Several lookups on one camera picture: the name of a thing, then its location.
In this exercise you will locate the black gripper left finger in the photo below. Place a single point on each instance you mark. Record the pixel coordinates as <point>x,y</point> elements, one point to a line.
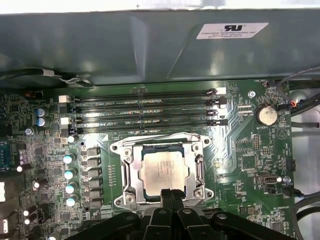
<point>157,225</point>

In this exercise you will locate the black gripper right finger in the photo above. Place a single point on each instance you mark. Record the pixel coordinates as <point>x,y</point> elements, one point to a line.
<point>190,225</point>

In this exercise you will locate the metal socket cover frame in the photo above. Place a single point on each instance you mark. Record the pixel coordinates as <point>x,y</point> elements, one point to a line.
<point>137,175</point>

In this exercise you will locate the silver CPU green edge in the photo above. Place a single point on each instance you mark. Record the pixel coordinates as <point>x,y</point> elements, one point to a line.
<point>162,167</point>

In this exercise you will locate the CPU socket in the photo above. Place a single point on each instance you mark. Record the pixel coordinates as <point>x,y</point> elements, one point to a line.
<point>123,200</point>

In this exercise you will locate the RAM slot black latches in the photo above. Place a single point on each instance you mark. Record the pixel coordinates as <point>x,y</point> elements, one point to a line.
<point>175,104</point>
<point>175,124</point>

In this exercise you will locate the RAM slot white latches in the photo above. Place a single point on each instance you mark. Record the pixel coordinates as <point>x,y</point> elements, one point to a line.
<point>175,94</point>
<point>175,114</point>

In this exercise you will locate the green motherboard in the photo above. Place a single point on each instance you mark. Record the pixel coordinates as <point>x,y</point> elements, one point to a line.
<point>240,175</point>

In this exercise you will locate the silver top capacitor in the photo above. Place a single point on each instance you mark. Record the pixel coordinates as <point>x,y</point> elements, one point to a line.
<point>69,158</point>
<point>71,200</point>
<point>70,174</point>
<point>71,188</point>

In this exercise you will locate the internal USB port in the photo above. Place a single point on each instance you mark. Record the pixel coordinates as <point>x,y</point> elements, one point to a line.
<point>268,180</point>

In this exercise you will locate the silver motherboard screw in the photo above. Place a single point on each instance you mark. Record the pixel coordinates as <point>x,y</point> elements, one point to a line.
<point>286,179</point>
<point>251,94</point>

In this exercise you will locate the round coin battery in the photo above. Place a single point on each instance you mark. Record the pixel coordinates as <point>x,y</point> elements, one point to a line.
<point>267,115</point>

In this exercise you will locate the blue sleeve capacitor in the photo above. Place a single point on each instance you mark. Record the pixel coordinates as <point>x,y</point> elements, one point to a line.
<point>42,112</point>
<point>42,122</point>

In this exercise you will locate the blue port connector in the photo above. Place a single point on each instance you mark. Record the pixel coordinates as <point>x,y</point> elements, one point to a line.
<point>3,155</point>

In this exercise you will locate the open PC case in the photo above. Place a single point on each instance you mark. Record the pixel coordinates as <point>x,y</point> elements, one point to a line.
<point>100,50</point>

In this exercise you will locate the white certification label sticker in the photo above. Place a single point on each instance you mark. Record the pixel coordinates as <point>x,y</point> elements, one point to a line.
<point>232,31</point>

